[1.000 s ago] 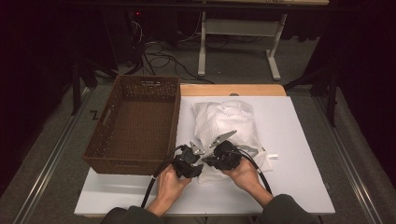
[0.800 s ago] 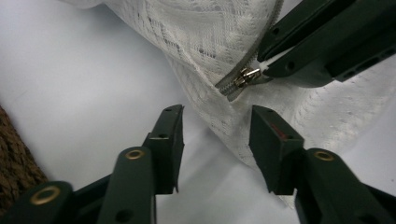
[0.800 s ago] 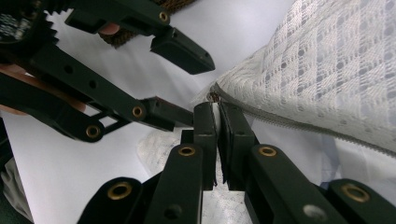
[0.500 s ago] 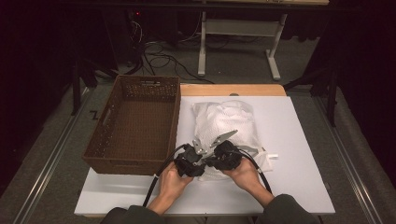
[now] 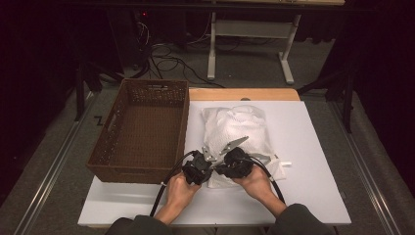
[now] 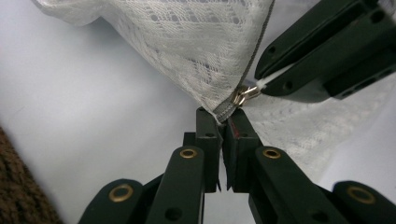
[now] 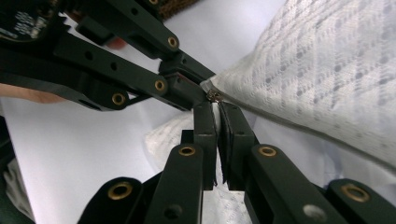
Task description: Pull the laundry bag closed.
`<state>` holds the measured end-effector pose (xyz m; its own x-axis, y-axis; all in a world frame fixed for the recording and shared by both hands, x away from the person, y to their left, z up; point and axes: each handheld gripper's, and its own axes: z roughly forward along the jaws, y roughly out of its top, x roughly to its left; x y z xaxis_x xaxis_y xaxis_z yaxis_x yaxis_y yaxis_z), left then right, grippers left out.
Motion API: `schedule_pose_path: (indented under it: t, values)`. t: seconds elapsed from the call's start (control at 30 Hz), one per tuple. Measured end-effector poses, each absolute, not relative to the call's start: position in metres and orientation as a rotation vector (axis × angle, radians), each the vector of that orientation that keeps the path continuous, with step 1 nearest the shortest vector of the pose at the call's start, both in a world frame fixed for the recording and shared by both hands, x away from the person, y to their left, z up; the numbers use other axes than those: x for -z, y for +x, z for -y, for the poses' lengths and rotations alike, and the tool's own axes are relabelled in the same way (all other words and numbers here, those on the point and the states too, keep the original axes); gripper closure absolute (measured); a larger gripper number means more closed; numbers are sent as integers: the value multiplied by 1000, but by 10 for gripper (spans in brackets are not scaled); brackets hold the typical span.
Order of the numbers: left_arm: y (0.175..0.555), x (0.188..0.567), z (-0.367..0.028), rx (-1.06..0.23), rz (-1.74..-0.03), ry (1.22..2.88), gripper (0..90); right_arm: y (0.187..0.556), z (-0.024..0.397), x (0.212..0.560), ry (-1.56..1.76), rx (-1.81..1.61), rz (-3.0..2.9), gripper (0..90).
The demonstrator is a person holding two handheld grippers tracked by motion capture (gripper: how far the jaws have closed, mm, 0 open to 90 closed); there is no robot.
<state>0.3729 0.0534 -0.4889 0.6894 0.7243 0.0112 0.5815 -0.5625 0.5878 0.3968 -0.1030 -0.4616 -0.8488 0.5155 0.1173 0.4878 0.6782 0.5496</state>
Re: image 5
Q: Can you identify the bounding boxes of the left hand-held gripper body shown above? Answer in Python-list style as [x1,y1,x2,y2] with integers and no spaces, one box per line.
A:
[181,145,218,186]

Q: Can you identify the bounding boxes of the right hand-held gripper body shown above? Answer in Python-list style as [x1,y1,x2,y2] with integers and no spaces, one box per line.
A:
[213,135,255,179]

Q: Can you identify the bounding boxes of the white mesh laundry bag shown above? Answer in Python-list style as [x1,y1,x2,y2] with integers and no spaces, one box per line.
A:
[200,104,293,190]

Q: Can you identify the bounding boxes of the brown woven basket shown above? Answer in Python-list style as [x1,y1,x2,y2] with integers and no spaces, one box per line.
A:
[85,77,191,185]

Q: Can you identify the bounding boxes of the person's left hand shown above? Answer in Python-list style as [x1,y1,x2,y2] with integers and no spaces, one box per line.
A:
[165,172,201,213]

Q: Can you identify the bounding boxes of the person's right hand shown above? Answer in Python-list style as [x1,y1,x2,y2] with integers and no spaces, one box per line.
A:
[232,164,279,206]

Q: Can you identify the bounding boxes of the white table mat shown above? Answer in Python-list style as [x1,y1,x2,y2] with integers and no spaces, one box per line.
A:
[77,100,351,227]

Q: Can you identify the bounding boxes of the black metal stand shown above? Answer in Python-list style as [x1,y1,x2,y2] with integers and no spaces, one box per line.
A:
[296,70,357,135]
[73,62,126,122]

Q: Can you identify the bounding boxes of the black device with red light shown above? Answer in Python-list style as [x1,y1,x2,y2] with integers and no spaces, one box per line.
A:
[107,8,155,74]

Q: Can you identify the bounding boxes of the right hand-held gripper black cable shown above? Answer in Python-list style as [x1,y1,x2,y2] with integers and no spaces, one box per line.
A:
[249,156,287,205]

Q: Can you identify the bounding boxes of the hand-held gripper black cable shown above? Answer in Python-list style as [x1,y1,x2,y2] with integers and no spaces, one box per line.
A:
[249,156,287,205]
[149,150,199,218]

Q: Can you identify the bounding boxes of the left hand-held gripper black cable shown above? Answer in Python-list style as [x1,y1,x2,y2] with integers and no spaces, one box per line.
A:
[149,150,199,218]

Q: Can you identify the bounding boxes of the black floor cables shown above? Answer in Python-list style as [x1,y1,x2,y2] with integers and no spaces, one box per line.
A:
[131,19,226,89]

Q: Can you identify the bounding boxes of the white table leg frame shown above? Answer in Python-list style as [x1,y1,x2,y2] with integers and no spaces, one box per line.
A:
[202,0,346,86]

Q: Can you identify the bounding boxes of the metal floor rail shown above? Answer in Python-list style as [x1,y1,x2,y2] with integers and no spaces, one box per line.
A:
[327,101,404,235]
[13,91,99,235]

